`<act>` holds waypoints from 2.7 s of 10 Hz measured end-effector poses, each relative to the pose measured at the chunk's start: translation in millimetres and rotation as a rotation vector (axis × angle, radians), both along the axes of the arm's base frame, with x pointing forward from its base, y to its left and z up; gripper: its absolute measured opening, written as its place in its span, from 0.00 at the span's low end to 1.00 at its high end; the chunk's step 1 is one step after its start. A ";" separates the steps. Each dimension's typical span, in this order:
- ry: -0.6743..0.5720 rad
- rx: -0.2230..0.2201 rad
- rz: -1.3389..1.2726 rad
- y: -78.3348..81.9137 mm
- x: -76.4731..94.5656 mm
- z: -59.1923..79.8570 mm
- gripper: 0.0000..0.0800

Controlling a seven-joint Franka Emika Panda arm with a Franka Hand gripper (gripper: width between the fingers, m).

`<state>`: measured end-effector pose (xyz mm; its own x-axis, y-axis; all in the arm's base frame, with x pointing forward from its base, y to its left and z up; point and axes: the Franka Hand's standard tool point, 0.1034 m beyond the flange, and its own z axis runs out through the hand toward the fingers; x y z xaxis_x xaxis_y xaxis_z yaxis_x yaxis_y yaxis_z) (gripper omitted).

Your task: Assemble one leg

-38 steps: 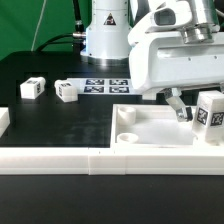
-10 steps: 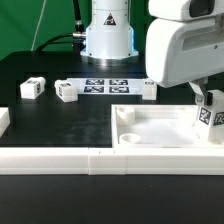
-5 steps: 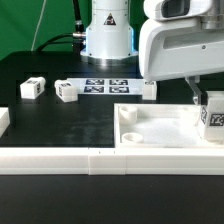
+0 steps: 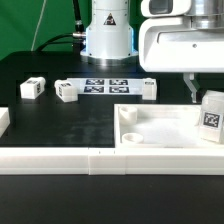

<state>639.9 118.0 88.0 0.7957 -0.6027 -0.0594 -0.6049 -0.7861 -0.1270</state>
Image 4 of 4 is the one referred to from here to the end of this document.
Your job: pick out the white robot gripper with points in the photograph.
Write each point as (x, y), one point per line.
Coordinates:
(182, 36)

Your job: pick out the white square tabletop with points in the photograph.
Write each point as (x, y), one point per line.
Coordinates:
(159, 126)

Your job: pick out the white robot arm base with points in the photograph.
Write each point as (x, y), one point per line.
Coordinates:
(109, 37)

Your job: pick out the white marker tag sheet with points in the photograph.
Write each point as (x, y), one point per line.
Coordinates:
(107, 86)

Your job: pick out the white left fence piece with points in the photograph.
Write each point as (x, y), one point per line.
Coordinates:
(4, 119)

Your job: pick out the white front fence bar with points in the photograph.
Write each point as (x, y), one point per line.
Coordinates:
(111, 161)

